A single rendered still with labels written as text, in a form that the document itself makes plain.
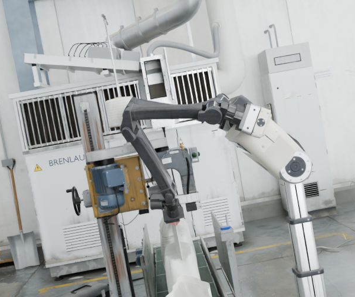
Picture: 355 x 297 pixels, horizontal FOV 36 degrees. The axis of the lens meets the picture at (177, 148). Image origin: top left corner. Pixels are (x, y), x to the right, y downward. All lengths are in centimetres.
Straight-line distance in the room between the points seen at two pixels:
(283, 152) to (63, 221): 394
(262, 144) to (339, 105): 525
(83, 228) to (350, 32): 433
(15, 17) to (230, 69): 270
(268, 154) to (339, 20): 542
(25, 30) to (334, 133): 420
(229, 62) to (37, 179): 250
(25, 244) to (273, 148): 526
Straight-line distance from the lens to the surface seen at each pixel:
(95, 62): 564
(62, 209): 608
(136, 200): 324
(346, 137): 767
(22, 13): 709
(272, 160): 248
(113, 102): 302
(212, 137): 596
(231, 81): 631
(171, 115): 231
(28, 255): 731
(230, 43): 635
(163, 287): 390
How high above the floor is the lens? 151
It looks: 3 degrees down
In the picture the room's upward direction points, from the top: 10 degrees counter-clockwise
